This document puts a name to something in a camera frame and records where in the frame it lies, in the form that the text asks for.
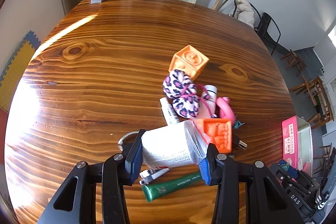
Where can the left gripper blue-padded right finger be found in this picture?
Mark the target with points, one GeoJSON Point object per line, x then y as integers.
{"type": "Point", "coordinates": [219, 170]}

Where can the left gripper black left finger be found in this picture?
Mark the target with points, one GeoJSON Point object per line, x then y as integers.
{"type": "Point", "coordinates": [121, 169]}

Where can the large metal clamp clip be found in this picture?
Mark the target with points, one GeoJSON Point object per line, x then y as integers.
{"type": "Point", "coordinates": [126, 139]}

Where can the metal nail clipper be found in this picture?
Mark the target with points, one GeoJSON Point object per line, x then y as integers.
{"type": "Point", "coordinates": [149, 175]}

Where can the green tube with gold cap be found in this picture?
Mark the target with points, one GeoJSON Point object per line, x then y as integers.
{"type": "Point", "coordinates": [154, 191]}

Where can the bright orange toy cube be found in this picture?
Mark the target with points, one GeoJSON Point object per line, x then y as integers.
{"type": "Point", "coordinates": [219, 132]}

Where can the white gauze roll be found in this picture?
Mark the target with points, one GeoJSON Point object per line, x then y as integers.
{"type": "Point", "coordinates": [175, 145]}

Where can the teal binder clip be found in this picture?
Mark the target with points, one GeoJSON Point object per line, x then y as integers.
{"type": "Point", "coordinates": [237, 124]}

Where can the large white cream tube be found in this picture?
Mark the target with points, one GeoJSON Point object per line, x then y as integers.
{"type": "Point", "coordinates": [207, 104]}

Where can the small white green tube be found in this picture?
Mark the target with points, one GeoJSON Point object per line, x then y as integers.
{"type": "Point", "coordinates": [168, 112]}

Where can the leopard print fabric scrunchie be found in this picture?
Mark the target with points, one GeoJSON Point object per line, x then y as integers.
{"type": "Point", "coordinates": [185, 94]}

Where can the light orange toy cube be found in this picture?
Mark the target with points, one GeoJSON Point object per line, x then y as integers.
{"type": "Point", "coordinates": [190, 61]}

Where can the pink metal tin box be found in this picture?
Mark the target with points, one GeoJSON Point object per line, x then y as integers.
{"type": "Point", "coordinates": [297, 148]}

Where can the wooden chair set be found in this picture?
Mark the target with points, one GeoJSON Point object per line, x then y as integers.
{"type": "Point", "coordinates": [316, 92]}

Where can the wooden stool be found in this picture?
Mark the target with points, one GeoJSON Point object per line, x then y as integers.
{"type": "Point", "coordinates": [294, 61]}

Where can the colourful foam floor mat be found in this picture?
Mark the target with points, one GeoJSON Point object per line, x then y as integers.
{"type": "Point", "coordinates": [15, 68]}

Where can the black metal chair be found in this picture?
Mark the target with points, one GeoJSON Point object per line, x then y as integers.
{"type": "Point", "coordinates": [261, 26]}

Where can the white jacket on chair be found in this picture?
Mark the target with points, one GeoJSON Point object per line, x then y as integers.
{"type": "Point", "coordinates": [243, 12]}

